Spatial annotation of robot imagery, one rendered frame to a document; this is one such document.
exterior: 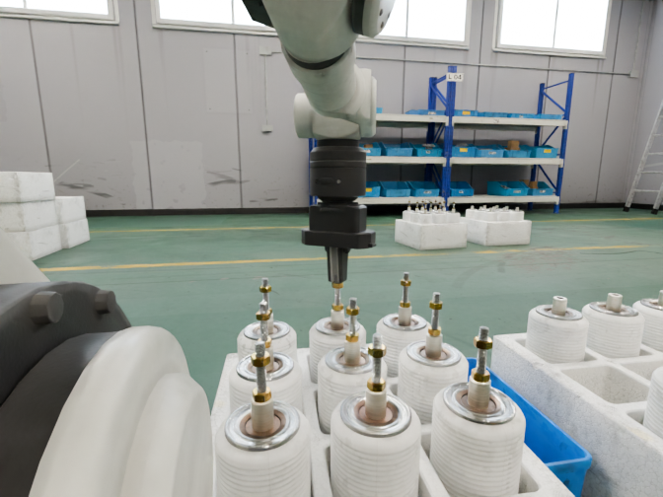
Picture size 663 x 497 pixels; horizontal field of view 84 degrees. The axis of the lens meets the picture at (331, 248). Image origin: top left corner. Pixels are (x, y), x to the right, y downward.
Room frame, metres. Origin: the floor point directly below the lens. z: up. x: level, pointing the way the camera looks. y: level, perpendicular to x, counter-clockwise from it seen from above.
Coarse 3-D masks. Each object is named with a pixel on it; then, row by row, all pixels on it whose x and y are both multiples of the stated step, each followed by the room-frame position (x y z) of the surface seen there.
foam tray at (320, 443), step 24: (312, 384) 0.53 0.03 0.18; (216, 408) 0.46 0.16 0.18; (312, 408) 0.46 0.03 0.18; (312, 432) 0.41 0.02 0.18; (312, 456) 0.37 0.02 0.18; (528, 456) 0.37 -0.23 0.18; (216, 480) 0.34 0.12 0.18; (312, 480) 0.34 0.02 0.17; (432, 480) 0.34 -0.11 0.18; (528, 480) 0.35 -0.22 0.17; (552, 480) 0.34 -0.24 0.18
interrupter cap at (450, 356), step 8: (416, 344) 0.51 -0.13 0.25; (424, 344) 0.51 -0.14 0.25; (448, 344) 0.51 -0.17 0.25; (408, 352) 0.48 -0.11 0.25; (416, 352) 0.49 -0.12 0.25; (424, 352) 0.49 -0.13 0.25; (448, 352) 0.49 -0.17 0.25; (456, 352) 0.49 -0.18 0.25; (416, 360) 0.46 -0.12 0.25; (424, 360) 0.46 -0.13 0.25; (432, 360) 0.46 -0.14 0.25; (440, 360) 0.46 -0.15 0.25; (448, 360) 0.46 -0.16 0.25; (456, 360) 0.46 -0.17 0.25
